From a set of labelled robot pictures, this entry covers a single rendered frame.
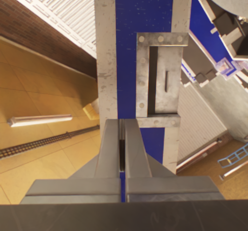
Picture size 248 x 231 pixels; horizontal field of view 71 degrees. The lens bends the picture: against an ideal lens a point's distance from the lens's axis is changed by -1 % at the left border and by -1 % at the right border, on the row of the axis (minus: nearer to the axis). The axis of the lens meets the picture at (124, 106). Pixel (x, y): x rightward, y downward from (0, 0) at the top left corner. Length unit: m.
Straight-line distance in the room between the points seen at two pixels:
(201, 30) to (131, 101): 1.64
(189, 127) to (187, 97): 1.25
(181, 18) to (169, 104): 0.12
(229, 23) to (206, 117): 6.60
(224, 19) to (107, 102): 1.26
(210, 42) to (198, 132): 6.24
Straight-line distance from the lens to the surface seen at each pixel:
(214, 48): 1.83
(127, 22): 0.24
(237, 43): 1.49
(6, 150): 2.31
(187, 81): 3.63
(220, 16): 1.43
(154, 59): 0.25
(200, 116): 7.80
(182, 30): 0.25
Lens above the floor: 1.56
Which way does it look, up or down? 9 degrees up
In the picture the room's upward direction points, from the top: 127 degrees counter-clockwise
